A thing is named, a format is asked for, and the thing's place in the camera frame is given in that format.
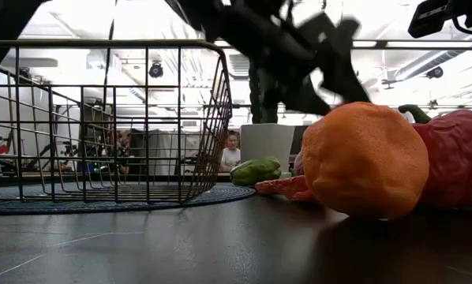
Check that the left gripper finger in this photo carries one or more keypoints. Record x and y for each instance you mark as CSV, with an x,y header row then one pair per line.
x,y
305,96
344,75

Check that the purple grape bunch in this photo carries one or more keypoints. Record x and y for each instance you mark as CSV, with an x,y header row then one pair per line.
x,y
298,165

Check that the round orange fruit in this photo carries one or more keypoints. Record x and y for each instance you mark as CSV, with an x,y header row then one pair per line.
x,y
362,158

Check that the light green chayote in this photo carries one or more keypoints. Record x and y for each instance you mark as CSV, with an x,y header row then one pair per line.
x,y
255,171

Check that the red bell pepper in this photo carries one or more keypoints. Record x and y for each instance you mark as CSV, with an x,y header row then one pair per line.
x,y
457,158

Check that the green cactus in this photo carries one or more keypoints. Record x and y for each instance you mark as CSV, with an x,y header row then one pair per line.
x,y
263,108

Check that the white hexagonal plant pot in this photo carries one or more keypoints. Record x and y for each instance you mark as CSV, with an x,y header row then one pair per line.
x,y
267,142

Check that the black ceiling spotlight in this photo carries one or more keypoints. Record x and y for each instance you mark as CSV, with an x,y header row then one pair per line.
x,y
435,72
156,70

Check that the person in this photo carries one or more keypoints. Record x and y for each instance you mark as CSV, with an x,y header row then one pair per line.
x,y
122,143
231,158

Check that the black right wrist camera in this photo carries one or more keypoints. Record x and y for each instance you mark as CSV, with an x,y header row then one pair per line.
x,y
429,17

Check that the thin black rig post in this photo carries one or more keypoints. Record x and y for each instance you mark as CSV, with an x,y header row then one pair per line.
x,y
112,27

